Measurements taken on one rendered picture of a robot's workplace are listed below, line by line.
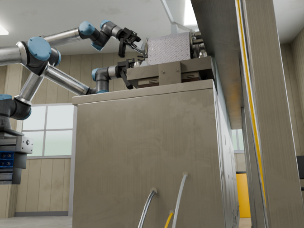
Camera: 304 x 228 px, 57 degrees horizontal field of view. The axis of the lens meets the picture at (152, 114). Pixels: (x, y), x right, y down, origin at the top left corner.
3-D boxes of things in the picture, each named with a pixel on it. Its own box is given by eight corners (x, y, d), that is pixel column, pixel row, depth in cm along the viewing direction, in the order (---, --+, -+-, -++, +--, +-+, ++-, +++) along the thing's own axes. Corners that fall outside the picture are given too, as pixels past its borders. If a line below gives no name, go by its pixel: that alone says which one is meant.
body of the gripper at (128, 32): (138, 34, 163) (123, 25, 167) (129, 45, 163) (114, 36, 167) (142, 40, 170) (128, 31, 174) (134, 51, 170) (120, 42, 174)
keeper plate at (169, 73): (160, 87, 127) (159, 65, 130) (182, 85, 124) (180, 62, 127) (158, 86, 125) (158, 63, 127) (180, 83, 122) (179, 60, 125)
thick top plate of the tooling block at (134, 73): (138, 90, 148) (138, 79, 150) (215, 80, 137) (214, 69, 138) (126, 80, 133) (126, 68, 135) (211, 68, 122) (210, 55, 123)
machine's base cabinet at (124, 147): (186, 225, 344) (182, 154, 365) (241, 226, 325) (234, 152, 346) (65, 313, 111) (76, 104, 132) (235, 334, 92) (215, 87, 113)
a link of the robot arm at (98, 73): (97, 85, 166) (97, 71, 168) (114, 82, 163) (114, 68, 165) (90, 80, 159) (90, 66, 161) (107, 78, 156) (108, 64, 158)
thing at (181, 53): (148, 83, 152) (148, 51, 157) (191, 77, 145) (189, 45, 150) (148, 82, 152) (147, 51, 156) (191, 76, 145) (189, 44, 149)
